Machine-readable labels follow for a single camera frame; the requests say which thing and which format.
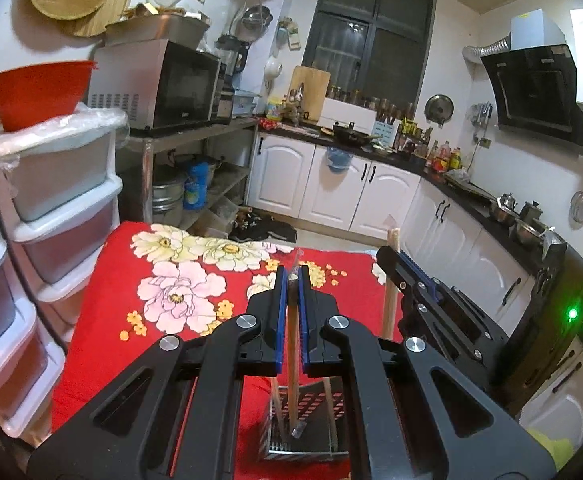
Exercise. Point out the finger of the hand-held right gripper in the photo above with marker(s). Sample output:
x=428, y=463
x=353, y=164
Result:
x=396, y=270
x=421, y=272

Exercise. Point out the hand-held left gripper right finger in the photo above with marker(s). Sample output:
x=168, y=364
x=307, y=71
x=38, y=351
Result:
x=305, y=335

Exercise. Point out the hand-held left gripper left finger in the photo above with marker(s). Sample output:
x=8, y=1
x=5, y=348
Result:
x=281, y=335

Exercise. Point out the plastic-sleeved chopstick pair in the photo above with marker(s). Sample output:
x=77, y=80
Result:
x=293, y=400

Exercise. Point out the grey perforated chopstick holder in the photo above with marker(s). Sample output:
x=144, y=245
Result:
x=301, y=452

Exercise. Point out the hanging kitchen utensils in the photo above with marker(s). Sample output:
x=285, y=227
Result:
x=484, y=112

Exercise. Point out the black kitchen countertop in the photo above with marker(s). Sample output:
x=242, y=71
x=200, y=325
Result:
x=494, y=230

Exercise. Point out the steel bowl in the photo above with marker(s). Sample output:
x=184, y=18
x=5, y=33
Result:
x=526, y=234

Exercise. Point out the black shoe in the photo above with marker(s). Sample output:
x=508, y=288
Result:
x=279, y=232
x=245, y=230

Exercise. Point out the steel pot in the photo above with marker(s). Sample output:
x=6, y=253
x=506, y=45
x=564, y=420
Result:
x=531, y=211
x=504, y=210

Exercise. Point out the hanging steel strainer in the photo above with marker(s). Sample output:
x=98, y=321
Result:
x=579, y=210

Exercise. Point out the cluster of condiment bottles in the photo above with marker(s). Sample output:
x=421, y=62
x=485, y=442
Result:
x=444, y=160

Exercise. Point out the blue plastic bag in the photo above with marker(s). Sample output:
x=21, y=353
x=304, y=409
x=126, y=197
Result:
x=338, y=160

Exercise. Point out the yellow green cloth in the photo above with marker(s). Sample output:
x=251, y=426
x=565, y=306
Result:
x=551, y=447

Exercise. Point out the white knife holder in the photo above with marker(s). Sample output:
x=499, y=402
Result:
x=386, y=132

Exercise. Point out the black wok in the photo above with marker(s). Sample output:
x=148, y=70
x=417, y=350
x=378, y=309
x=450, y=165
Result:
x=351, y=136

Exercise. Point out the hanging steel pot lid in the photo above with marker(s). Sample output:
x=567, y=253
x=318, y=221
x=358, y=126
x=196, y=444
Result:
x=439, y=108

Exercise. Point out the white countertop box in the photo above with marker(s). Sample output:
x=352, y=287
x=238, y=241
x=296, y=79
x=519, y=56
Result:
x=346, y=112

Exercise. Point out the blue plastic bottle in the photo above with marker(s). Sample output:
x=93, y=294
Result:
x=196, y=187

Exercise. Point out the red floral tablecloth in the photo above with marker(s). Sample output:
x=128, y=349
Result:
x=111, y=285

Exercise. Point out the steel stockpot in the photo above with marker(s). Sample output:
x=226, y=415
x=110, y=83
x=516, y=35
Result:
x=167, y=195

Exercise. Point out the row of spice jars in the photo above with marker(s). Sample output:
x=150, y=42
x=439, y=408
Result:
x=344, y=92

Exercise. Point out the steel kitchen faucet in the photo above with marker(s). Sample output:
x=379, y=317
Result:
x=296, y=105

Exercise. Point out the wooden cutting board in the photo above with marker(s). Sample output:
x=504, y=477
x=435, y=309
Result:
x=316, y=85

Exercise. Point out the yellow plastic tub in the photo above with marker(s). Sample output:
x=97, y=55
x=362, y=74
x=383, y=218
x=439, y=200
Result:
x=274, y=109

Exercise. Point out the dark framed window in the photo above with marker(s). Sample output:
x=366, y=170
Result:
x=401, y=60

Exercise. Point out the black range hood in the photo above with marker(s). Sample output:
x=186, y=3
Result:
x=531, y=90

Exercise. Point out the steel shelf rack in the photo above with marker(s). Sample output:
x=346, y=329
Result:
x=196, y=127

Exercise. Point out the clear plastic container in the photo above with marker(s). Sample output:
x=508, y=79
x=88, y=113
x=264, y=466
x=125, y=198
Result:
x=245, y=102

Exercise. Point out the small black appliance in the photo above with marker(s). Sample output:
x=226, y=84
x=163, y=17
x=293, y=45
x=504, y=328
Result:
x=224, y=105

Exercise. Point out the white teapot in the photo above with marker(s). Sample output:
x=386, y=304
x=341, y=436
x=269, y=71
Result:
x=273, y=67

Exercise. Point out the hanging green white packets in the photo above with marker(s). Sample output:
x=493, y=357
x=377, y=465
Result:
x=291, y=35

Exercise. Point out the black blender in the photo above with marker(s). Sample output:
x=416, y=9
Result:
x=234, y=57

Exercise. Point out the white plastic drawer tower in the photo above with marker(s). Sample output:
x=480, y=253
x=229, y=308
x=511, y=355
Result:
x=61, y=180
x=1, y=300

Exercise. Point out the silver black microwave oven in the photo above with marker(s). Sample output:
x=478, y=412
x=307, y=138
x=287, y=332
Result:
x=181, y=85

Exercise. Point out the white hood chimney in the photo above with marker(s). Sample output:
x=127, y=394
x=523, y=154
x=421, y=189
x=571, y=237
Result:
x=539, y=30

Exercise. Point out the hanging steel colander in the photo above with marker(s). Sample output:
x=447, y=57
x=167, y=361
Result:
x=257, y=17

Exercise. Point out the steel tray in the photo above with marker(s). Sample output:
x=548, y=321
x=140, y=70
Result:
x=156, y=27

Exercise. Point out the red plastic basin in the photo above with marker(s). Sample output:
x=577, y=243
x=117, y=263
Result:
x=41, y=92

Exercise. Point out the wall socket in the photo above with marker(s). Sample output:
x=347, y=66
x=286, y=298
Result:
x=485, y=142

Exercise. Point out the silver flexible duct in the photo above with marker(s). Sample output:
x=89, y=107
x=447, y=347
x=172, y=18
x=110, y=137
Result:
x=486, y=50

